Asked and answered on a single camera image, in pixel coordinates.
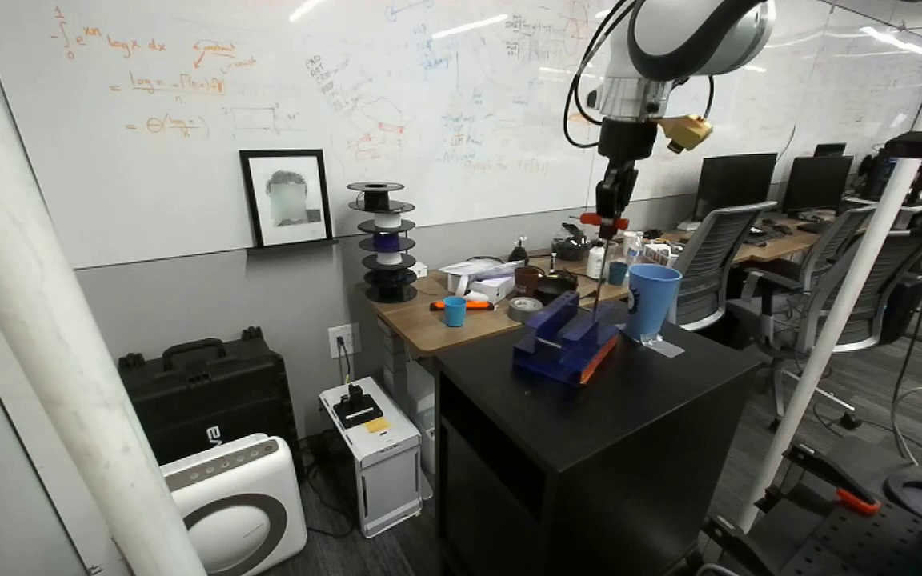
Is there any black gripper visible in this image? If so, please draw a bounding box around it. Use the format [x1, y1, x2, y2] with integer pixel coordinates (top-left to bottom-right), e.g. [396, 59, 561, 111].
[595, 159, 637, 224]

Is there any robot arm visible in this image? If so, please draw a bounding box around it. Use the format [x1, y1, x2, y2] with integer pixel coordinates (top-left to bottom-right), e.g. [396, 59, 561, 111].
[561, 0, 776, 237]

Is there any large blue plastic cup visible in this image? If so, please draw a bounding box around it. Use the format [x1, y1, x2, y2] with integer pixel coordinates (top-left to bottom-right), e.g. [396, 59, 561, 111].
[623, 263, 682, 342]

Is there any small blue cup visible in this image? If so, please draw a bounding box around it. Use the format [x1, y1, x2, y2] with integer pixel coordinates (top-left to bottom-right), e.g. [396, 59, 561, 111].
[441, 295, 467, 330]

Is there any grey office chair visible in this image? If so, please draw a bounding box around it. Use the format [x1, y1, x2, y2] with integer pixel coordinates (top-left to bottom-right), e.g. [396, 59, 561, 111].
[672, 202, 769, 333]

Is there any black computer monitor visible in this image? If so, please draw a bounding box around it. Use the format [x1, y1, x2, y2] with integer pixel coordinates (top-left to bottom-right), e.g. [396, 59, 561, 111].
[690, 155, 776, 218]
[781, 157, 850, 216]

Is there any orange box cutter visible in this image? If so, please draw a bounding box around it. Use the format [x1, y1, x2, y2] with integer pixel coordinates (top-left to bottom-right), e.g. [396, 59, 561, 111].
[430, 299, 492, 312]

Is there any wooden desk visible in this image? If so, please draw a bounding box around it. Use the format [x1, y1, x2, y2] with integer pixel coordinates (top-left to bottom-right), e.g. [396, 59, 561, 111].
[367, 218, 817, 359]

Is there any stack of filament spools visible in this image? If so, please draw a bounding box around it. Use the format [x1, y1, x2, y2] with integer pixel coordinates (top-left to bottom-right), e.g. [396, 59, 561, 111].
[349, 182, 415, 306]

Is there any white diagonal pole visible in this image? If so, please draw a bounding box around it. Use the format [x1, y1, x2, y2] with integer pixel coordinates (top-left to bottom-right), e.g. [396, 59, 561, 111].
[736, 106, 922, 531]

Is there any black cabinet table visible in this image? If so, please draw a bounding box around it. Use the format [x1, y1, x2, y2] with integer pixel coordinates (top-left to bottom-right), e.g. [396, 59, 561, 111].
[436, 330, 760, 576]

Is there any framed portrait picture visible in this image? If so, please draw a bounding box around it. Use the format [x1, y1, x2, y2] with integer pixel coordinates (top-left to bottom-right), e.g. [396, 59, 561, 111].
[239, 150, 334, 250]

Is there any white small appliance box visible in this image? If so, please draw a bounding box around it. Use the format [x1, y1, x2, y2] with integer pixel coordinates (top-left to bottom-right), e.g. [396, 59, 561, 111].
[320, 377, 422, 538]

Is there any black hard case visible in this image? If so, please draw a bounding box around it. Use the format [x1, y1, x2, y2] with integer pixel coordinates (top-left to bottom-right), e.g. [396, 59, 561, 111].
[119, 326, 296, 466]

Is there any white air purifier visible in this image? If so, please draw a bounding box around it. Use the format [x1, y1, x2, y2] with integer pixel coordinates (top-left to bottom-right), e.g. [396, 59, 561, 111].
[164, 431, 308, 576]

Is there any wall power outlet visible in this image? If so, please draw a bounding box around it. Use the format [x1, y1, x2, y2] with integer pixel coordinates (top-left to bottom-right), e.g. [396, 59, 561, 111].
[326, 323, 354, 359]

